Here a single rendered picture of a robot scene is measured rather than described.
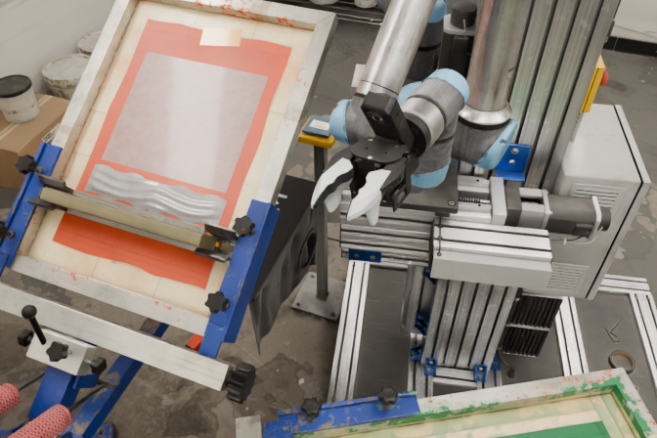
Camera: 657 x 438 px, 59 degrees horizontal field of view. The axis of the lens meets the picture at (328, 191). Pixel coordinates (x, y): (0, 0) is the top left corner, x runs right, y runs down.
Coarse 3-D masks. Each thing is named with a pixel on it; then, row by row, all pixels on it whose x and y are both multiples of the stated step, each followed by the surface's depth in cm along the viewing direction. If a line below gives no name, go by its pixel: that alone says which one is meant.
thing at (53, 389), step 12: (72, 336) 120; (48, 372) 119; (60, 372) 118; (48, 384) 118; (60, 384) 118; (72, 384) 119; (36, 396) 118; (48, 396) 117; (60, 396) 117; (72, 396) 120; (36, 408) 117; (48, 408) 117
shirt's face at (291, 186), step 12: (288, 180) 185; (300, 180) 185; (288, 192) 181; (300, 192) 181; (312, 192) 181; (288, 204) 177; (300, 204) 177; (288, 216) 173; (276, 228) 170; (288, 228) 170; (276, 240) 166; (276, 252) 163; (264, 264) 159
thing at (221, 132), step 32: (224, 64) 143; (256, 64) 141; (224, 96) 140; (256, 96) 138; (192, 128) 139; (224, 128) 138; (256, 128) 136; (192, 160) 137; (224, 160) 135; (224, 192) 133; (224, 224) 130; (160, 256) 131; (192, 256) 130
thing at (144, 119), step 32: (160, 32) 149; (192, 32) 147; (160, 64) 146; (192, 64) 145; (128, 96) 145; (160, 96) 144; (192, 96) 142; (128, 128) 143; (160, 128) 141; (96, 160) 142; (128, 160) 140; (160, 160) 138; (64, 224) 138; (96, 224) 137; (128, 256) 133
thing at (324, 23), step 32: (128, 0) 150; (160, 0) 150; (192, 0) 146; (224, 0) 144; (256, 0) 142; (320, 32) 136; (96, 64) 146; (320, 64) 135; (96, 96) 147; (64, 128) 142; (288, 128) 130; (64, 160) 142; (288, 160) 131; (32, 224) 137; (96, 288) 128; (160, 320) 123; (192, 320) 122
